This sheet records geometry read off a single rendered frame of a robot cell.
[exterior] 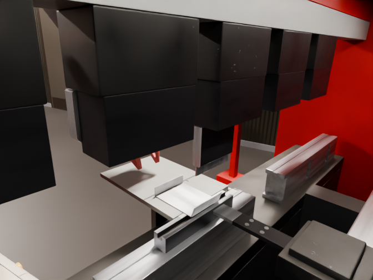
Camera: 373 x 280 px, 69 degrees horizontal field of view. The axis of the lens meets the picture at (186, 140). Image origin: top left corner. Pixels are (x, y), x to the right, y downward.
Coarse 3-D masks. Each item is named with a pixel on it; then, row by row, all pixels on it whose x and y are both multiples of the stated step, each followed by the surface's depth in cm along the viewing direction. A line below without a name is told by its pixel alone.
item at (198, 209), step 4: (220, 192) 55; (216, 196) 54; (208, 200) 52; (212, 200) 54; (216, 200) 56; (200, 204) 51; (204, 204) 52; (208, 204) 54; (196, 208) 50; (200, 208) 52; (204, 208) 53; (196, 212) 51; (192, 216) 51
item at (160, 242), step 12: (216, 204) 55; (228, 204) 58; (204, 216) 52; (216, 216) 56; (168, 228) 48; (180, 228) 48; (192, 228) 50; (156, 240) 47; (168, 240) 46; (180, 240) 48
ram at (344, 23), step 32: (32, 0) 23; (64, 0) 23; (96, 0) 25; (128, 0) 27; (160, 0) 30; (192, 0) 33; (224, 0) 37; (256, 0) 43; (288, 0) 50; (320, 0) 61; (352, 0) 78; (320, 32) 66; (352, 32) 86
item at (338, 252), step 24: (240, 216) 51; (264, 240) 45; (288, 240) 45; (312, 240) 40; (336, 240) 41; (360, 240) 41; (288, 264) 38; (312, 264) 37; (336, 264) 36; (360, 264) 38
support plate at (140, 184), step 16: (144, 160) 75; (160, 160) 76; (112, 176) 66; (128, 176) 66; (144, 176) 66; (160, 176) 66; (176, 176) 67; (128, 192) 60; (144, 192) 59; (208, 192) 60; (160, 208) 53
